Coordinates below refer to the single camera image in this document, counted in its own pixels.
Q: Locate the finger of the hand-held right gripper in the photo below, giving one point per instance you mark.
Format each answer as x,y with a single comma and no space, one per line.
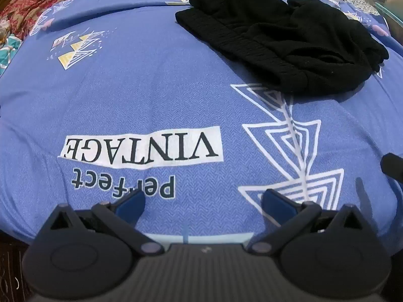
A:
393,166

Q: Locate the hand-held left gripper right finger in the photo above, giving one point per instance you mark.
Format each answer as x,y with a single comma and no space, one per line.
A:
277,206

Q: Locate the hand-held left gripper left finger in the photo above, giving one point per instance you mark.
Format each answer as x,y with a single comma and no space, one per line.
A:
132,206

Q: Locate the black pants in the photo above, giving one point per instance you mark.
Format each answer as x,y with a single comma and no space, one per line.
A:
283,34

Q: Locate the blue printed bedsheet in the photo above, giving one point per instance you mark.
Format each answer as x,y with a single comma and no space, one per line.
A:
151,100

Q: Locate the teal plastic storage box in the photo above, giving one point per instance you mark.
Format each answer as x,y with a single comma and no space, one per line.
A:
392,15

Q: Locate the red floral patchwork quilt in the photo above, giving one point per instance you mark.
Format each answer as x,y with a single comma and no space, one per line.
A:
31,6

